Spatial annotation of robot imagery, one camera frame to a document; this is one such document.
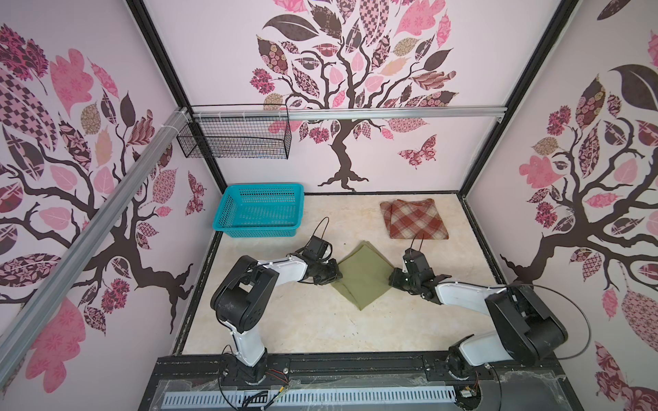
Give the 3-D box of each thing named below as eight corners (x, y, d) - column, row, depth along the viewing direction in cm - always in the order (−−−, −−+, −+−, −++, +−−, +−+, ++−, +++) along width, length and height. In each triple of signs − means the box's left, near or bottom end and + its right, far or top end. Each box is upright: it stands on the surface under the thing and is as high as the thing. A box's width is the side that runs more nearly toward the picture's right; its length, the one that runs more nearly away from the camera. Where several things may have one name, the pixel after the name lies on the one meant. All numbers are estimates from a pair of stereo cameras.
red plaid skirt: (386, 239, 106) (388, 233, 103) (381, 205, 119) (382, 199, 116) (444, 239, 106) (448, 233, 103) (433, 205, 119) (436, 199, 116)
